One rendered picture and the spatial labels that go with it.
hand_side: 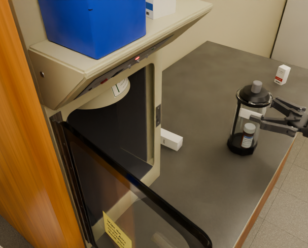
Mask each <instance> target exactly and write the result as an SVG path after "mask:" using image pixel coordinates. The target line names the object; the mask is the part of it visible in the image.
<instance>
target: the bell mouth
mask: <svg viewBox="0 0 308 248"><path fill-rule="evenodd" d="M129 89H130V81H129V79H128V78H125V79H124V80H122V81H121V82H119V83H117V84H116V85H114V86H113V87H111V88H109V89H108V90H106V91H104V92H103V93H101V94H100V95H98V96H96V97H95V98H93V99H91V100H90V101H88V102H86V103H85V104H83V105H82V106H80V107H78V108H77V109H97V108H102V107H106V106H109V105H111V104H114V103H116V102H118V101H119V100H121V99H122V98H123V97H124V96H125V95H126V94H127V93H128V91H129Z"/></svg>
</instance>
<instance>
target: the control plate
mask: <svg viewBox="0 0 308 248"><path fill-rule="evenodd" d="M172 36H173V35H172ZM172 36H170V37H168V38H166V39H165V40H163V41H161V42H159V43H158V44H156V45H154V46H152V47H151V48H149V49H147V50H145V51H144V52H142V53H140V54H138V55H137V56H135V57H133V58H131V59H130V60H128V61H126V62H124V63H123V64H121V65H119V66H117V67H115V68H114V69H112V70H110V71H109V72H107V73H105V74H103V75H102V76H100V77H98V78H96V79H95V80H94V81H93V82H92V83H91V84H90V85H89V86H88V87H86V88H85V89H84V90H83V91H82V92H81V93H80V94H79V95H78V96H77V97H76V98H75V99H77V98H79V97H80V96H82V95H84V94H85V93H87V92H89V91H87V90H89V89H90V88H91V87H93V88H92V89H94V88H95V87H97V86H99V85H101V84H100V82H102V81H103V80H105V79H106V78H107V79H108V80H109V79H111V77H112V76H113V75H114V74H115V73H116V72H118V71H119V70H121V69H123V70H122V71H124V70H126V69H127V68H128V67H127V66H129V65H130V66H133V65H134V64H136V63H137V62H136V61H138V60H139V61H141V60H143V59H144V58H145V56H146V55H147V56H149V55H150V54H152V53H153V52H154V51H155V50H156V49H158V48H159V47H160V46H161V45H162V44H164V43H165V42H166V41H167V40H168V39H170V38H171V37H172ZM154 47H155V49H154V50H151V49H153V48H154ZM139 56H140V57H139ZM137 57H139V58H138V59H137V60H135V59H136V58H137ZM122 71H121V72H122ZM121 72H120V73H121ZM75 99H74V100H75Z"/></svg>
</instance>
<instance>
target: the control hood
mask: <svg viewBox="0 0 308 248"><path fill-rule="evenodd" d="M212 8H213V4H212V3H210V2H205V1H200V0H176V9H175V13H173V14H170V15H167V16H164V17H160V18H157V19H154V20H153V19H151V18H148V17H146V35H145V36H143V37H141V38H139V39H137V40H135V41H133V42H131V43H129V44H127V45H125V46H123V47H122V48H120V49H118V50H116V51H114V52H112V53H110V54H108V55H106V56H104V57H102V58H100V59H98V60H96V59H94V58H92V57H89V56H87V55H84V54H82V53H79V52H77V51H74V50H72V49H69V48H67V47H64V46H62V45H59V44H57V43H54V42H52V41H49V40H48V39H47V40H44V41H42V42H39V43H37V44H34V45H32V46H29V49H28V52H29V55H30V58H31V61H32V65H33V68H34V72H35V75H36V78H37V82H38V85H39V88H40V92H41V95H42V98H43V102H44V105H45V106H46V107H48V108H50V109H52V110H58V109H60V108H62V107H63V106H65V105H67V104H68V103H70V102H72V101H74V99H75V98H76V97H77V96H78V95H79V94H80V93H81V92H82V91H83V90H84V89H85V88H86V87H88V86H89V85H90V84H91V83H92V82H93V81H94V80H95V79H96V78H98V77H100V76H102V75H103V74H105V73H107V72H109V71H110V70H112V69H114V68H115V67H117V66H119V65H121V64H123V63H124V62H126V61H128V60H130V59H131V58H133V57H135V56H137V55H138V54H140V53H142V52H144V51H145V50H147V49H149V48H151V47H152V46H154V45H156V44H158V43H159V42H161V41H163V40H165V39H166V38H168V37H170V36H172V35H173V36H172V37H171V38H170V39H168V40H167V41H166V42H165V43H164V44H162V45H161V46H160V47H159V48H158V49H156V50H155V51H154V52H153V53H155V52H156V51H158V50H160V49H161V48H163V47H165V46H166V45H168V44H170V43H171V42H173V41H174V40H175V39H177V38H178V37H179V36H180V35H182V34H183V33H184V32H185V31H187V30H188V29H189V28H190V27H192V26H193V25H194V24H195V23H197V22H198V21H199V20H200V19H201V18H203V17H204V16H205V15H207V14H208V13H209V12H210V11H212ZM153 53H152V54H153Z"/></svg>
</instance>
